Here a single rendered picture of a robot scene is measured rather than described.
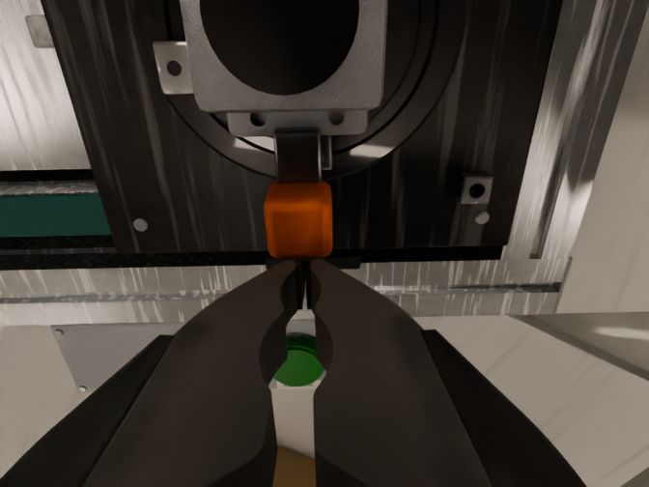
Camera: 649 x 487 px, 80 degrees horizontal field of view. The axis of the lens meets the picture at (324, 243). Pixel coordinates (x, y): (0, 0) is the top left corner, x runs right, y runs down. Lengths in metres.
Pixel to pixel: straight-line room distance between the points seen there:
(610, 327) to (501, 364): 1.42
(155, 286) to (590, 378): 0.47
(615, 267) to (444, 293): 0.22
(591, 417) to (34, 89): 0.64
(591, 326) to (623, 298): 1.36
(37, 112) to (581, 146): 0.33
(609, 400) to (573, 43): 0.44
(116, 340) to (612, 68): 0.35
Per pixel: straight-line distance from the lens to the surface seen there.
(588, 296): 0.47
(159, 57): 0.19
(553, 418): 0.59
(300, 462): 0.56
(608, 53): 0.26
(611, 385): 0.58
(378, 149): 0.20
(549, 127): 0.26
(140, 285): 0.29
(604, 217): 0.43
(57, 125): 0.32
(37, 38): 0.25
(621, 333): 1.95
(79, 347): 0.34
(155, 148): 0.23
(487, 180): 0.23
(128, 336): 0.32
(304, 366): 0.29
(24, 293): 0.33
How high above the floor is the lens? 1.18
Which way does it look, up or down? 62 degrees down
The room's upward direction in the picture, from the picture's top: 179 degrees clockwise
